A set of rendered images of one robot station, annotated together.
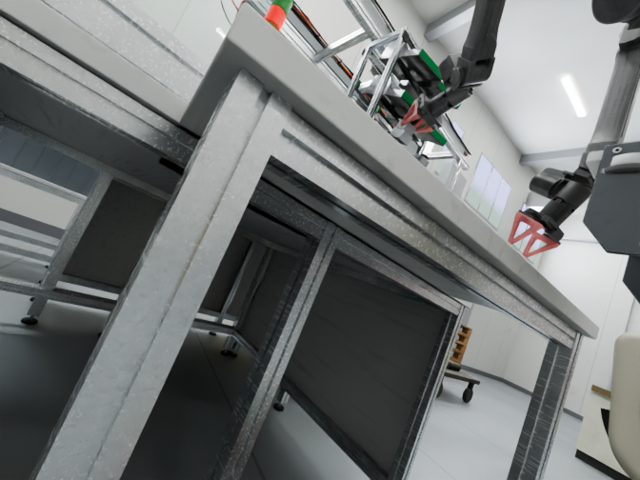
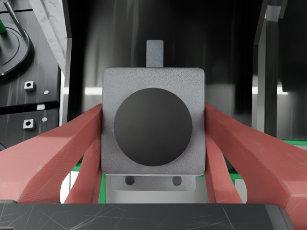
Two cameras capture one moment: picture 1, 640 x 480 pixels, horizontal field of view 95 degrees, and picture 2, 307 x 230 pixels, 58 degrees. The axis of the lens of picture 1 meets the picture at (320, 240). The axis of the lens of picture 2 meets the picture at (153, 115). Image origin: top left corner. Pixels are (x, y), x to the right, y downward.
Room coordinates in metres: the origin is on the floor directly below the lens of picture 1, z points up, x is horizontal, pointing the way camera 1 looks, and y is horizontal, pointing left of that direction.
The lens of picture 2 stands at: (0.84, -0.15, 1.39)
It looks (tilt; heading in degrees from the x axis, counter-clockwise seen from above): 61 degrees down; 32
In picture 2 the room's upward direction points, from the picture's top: straight up
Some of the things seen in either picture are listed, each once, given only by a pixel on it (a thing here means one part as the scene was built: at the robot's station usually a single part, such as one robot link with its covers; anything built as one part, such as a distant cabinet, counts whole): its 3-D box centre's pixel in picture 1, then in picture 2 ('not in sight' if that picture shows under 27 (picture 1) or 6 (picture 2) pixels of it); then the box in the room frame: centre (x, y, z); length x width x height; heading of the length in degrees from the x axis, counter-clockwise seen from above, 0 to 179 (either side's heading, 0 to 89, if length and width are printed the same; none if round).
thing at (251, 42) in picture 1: (361, 238); not in sight; (0.71, -0.09, 0.84); 0.90 x 0.70 x 0.03; 122
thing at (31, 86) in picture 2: not in sight; (29, 86); (0.96, 0.19, 0.98); 0.02 x 0.02 x 0.01; 39
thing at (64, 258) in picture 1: (244, 289); not in sight; (2.28, 0.39, 0.43); 2.20 x 0.38 x 0.86; 129
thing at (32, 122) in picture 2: not in sight; (29, 124); (0.91, 0.14, 0.97); 0.02 x 0.02 x 0.01; 39
